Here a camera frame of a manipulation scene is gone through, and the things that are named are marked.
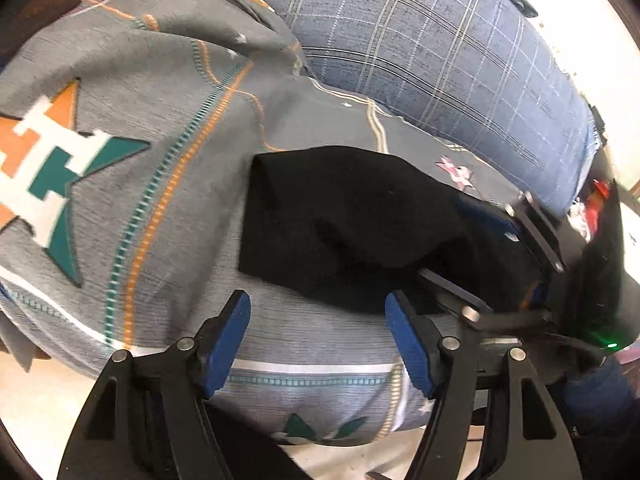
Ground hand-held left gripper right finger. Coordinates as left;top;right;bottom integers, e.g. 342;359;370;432
384;290;583;480

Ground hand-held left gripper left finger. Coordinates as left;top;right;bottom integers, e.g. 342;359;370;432
56;290;252;480

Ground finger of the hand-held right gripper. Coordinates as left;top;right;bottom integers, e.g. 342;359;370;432
417;267;551;331
457;192;568;273

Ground black pants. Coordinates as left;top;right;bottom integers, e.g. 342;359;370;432
237;146;551;316

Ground blue cloth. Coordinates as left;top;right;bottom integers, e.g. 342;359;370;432
562;355;636;438

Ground blue plaid pillow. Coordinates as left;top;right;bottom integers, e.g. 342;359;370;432
240;0;608;216

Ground grey printed bed sheet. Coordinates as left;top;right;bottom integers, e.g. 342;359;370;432
0;0;571;446

